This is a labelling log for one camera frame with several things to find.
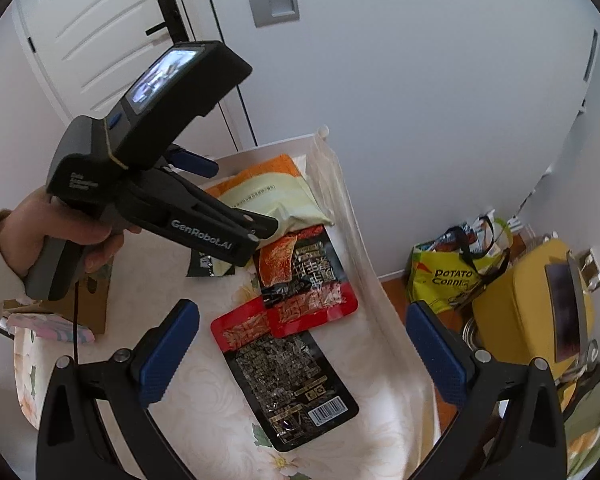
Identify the white plastic tray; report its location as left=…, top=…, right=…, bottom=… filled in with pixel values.
left=201, top=124, right=444, bottom=461

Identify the yellow appliance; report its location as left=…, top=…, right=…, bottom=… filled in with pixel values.
left=471, top=236, right=600, bottom=382

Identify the red black packet orange picture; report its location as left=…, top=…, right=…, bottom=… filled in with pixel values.
left=253, top=224, right=360, bottom=339

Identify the yellow green shopping bag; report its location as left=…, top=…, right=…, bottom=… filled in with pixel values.
left=406, top=215, right=514, bottom=314

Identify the metal pot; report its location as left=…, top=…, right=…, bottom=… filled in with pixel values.
left=461, top=316, right=487, bottom=350

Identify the white wardrobe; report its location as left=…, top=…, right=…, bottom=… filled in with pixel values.
left=199, top=0, right=600, bottom=283

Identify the white floral tablecloth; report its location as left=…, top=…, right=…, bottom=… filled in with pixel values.
left=11, top=240, right=442, bottom=480

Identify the red black packet white label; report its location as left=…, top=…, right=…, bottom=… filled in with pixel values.
left=210, top=295, right=360, bottom=454

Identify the black door handle lock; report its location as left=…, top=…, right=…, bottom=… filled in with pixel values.
left=144, top=0, right=194, bottom=47

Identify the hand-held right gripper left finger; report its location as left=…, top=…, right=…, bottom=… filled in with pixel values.
left=36, top=299, right=200, bottom=480

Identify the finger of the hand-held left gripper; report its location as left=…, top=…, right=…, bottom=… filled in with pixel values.
left=195, top=191, right=280, bottom=244
left=162, top=143, right=219, bottom=179

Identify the cardboard box with pink lining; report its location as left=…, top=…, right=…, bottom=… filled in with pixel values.
left=0, top=254, right=115, bottom=347

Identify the person's left hand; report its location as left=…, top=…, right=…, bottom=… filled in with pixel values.
left=0, top=187, right=143, bottom=278

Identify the small black snack packet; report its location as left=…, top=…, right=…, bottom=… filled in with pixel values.
left=186, top=246, right=236, bottom=279

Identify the green patterned blanket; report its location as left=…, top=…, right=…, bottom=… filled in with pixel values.
left=559, top=359, right=600, bottom=480

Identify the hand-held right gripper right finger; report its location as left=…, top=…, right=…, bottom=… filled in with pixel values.
left=406, top=301, right=566, bottom=480

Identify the white panelled door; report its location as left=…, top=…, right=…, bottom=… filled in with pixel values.
left=11, top=0, right=243, bottom=152

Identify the orange and green snack packet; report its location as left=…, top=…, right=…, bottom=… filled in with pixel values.
left=204, top=153, right=337, bottom=235

